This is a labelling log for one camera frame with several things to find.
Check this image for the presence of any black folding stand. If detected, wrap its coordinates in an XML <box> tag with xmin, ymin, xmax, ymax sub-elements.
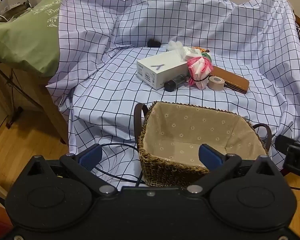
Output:
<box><xmin>0</xmin><ymin>65</ymin><xmax>24</xmax><ymax>129</ymax></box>

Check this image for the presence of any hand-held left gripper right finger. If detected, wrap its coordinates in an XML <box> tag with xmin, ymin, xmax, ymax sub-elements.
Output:
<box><xmin>186</xmin><ymin>144</ymin><xmax>280</xmax><ymax>197</ymax></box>

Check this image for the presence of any black cable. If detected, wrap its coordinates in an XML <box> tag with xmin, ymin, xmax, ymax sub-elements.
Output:
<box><xmin>91</xmin><ymin>143</ymin><xmax>147</xmax><ymax>188</ymax></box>

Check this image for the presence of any black cylindrical bottle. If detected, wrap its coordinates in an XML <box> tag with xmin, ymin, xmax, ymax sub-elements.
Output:
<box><xmin>164</xmin><ymin>74</ymin><xmax>188</xmax><ymax>92</ymax></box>

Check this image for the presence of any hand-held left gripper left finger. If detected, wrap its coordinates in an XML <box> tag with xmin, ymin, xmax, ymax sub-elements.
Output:
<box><xmin>27</xmin><ymin>144</ymin><xmax>117</xmax><ymax>197</ymax></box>

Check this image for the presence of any grey cardboard box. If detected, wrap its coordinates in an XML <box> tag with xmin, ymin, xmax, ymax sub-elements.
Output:
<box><xmin>0</xmin><ymin>0</ymin><xmax>33</xmax><ymax>23</ymax></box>

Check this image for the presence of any white black-checked sheet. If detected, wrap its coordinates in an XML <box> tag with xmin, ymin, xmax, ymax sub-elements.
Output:
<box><xmin>45</xmin><ymin>0</ymin><xmax>300</xmax><ymax>188</ymax></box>

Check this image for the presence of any wooden table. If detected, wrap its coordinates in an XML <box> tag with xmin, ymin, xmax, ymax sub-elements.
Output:
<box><xmin>0</xmin><ymin>62</ymin><xmax>68</xmax><ymax>145</ymax></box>

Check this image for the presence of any green printed pillow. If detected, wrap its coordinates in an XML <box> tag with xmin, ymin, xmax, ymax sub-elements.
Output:
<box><xmin>0</xmin><ymin>0</ymin><xmax>65</xmax><ymax>77</ymax></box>

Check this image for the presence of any pink and white cloth bundle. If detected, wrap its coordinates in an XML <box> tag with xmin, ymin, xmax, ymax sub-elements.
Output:
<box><xmin>187</xmin><ymin>56</ymin><xmax>213</xmax><ymax>90</ymax></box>

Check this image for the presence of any white cotton fluff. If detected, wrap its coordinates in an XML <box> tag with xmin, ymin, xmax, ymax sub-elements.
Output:
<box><xmin>161</xmin><ymin>41</ymin><xmax>184</xmax><ymax>53</ymax></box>

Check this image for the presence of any woven basket with floral liner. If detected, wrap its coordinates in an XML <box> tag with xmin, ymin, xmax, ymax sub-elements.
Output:
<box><xmin>134</xmin><ymin>101</ymin><xmax>272</xmax><ymax>187</ymax></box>

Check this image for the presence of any white cardboard box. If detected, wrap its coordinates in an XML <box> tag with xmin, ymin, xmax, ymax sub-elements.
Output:
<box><xmin>136</xmin><ymin>50</ymin><xmax>190</xmax><ymax>90</ymax></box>

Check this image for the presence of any white tissue packet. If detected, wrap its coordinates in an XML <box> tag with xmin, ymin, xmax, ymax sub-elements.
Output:
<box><xmin>184</xmin><ymin>47</ymin><xmax>203</xmax><ymax>61</ymax></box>

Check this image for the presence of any brown leather case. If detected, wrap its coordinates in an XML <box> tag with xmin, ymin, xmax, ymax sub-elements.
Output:
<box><xmin>210</xmin><ymin>66</ymin><xmax>249</xmax><ymax>94</ymax></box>

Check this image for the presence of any beige tape roll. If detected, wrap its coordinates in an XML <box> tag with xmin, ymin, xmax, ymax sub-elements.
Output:
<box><xmin>207</xmin><ymin>76</ymin><xmax>225</xmax><ymax>90</ymax></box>

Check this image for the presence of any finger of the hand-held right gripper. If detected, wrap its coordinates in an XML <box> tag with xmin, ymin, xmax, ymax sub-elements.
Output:
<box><xmin>275</xmin><ymin>135</ymin><xmax>294</xmax><ymax>155</ymax></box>

